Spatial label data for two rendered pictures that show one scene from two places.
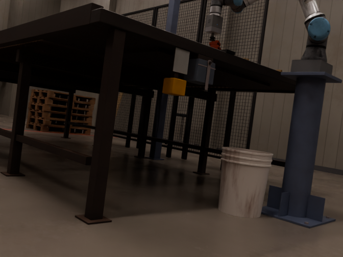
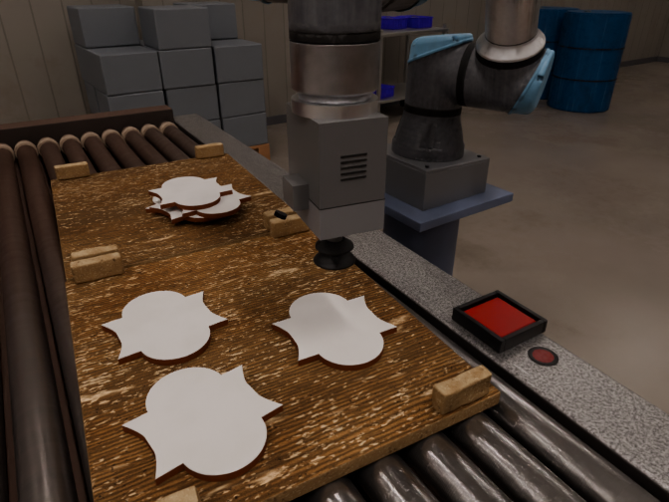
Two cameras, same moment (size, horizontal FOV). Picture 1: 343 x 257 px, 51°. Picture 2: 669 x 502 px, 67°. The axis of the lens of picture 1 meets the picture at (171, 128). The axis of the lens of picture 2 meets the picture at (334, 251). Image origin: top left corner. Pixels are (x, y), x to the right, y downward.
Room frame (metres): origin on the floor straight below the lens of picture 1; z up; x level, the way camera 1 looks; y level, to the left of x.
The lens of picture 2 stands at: (2.21, 0.26, 1.28)
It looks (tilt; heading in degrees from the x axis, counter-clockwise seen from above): 28 degrees down; 281
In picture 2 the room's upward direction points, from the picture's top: straight up
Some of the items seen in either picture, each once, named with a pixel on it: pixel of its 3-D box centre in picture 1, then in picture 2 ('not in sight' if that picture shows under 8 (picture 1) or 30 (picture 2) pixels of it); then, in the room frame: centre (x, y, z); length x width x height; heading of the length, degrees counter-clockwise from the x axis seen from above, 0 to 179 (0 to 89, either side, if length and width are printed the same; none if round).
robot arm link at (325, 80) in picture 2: (216, 11); (333, 68); (2.30, -0.19, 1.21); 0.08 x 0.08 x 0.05
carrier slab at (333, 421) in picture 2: not in sight; (250, 334); (2.39, -0.17, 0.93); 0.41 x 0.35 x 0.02; 129
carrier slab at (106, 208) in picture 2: not in sight; (167, 203); (2.65, -0.49, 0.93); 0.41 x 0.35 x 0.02; 130
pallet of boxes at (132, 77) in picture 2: not in sight; (174, 88); (4.10, -3.29, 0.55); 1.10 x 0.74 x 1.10; 46
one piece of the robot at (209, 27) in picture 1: (213, 24); (322, 159); (2.31, -0.18, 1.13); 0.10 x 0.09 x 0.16; 34
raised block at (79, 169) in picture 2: not in sight; (72, 170); (2.88, -0.56, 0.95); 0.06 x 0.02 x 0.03; 40
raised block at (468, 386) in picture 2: not in sight; (462, 389); (2.16, -0.10, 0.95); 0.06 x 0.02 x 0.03; 39
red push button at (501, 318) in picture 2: not in sight; (498, 320); (2.11, -0.26, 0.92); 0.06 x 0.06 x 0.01; 43
